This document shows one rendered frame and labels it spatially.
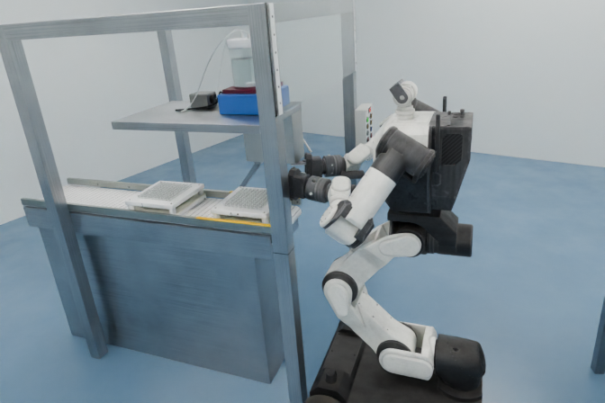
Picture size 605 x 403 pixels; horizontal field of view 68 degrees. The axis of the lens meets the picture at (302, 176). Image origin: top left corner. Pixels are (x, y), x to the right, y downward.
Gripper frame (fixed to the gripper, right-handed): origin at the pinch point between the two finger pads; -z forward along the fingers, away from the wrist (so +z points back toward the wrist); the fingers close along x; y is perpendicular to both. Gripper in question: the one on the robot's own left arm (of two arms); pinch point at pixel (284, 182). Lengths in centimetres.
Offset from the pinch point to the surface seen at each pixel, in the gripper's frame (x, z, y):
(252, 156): -2.8, -21.6, 10.7
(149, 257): 45, -64, -14
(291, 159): -3.3, -4.7, 13.2
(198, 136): 110, -294, 273
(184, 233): 25.5, -40.1, -14.7
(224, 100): -29.0, -22.6, -2.7
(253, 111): -26.0, -11.2, -1.1
